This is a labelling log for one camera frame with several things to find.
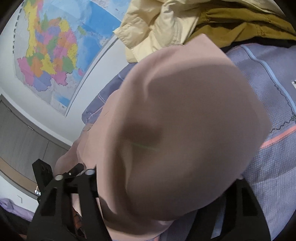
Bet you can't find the pink button-up shirt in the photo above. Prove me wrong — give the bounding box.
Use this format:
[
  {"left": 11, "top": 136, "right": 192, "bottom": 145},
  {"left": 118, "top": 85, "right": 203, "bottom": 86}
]
[{"left": 54, "top": 34, "right": 271, "bottom": 240}]

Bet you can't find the grey wardrobe cabinet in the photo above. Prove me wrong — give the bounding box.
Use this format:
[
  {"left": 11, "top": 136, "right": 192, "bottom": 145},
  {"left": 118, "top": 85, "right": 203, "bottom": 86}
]
[{"left": 1, "top": 95, "right": 70, "bottom": 198}]

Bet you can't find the purple plaid bed sheet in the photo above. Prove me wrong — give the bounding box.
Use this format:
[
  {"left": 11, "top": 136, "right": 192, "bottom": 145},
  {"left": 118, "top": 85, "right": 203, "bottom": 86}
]
[{"left": 81, "top": 43, "right": 296, "bottom": 241}]

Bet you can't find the cream jacket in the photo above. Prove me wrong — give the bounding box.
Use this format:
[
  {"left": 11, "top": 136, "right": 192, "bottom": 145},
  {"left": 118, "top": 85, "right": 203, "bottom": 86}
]
[{"left": 114, "top": 1, "right": 287, "bottom": 63}]

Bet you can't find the olive brown garment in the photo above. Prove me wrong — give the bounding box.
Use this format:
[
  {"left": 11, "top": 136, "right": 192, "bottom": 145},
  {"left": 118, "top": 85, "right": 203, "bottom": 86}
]
[{"left": 186, "top": 4, "right": 295, "bottom": 48}]

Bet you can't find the colourful wall map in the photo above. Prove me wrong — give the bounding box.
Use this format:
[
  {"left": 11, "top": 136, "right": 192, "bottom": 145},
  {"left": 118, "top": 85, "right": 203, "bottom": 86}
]
[{"left": 13, "top": 0, "right": 130, "bottom": 115}]

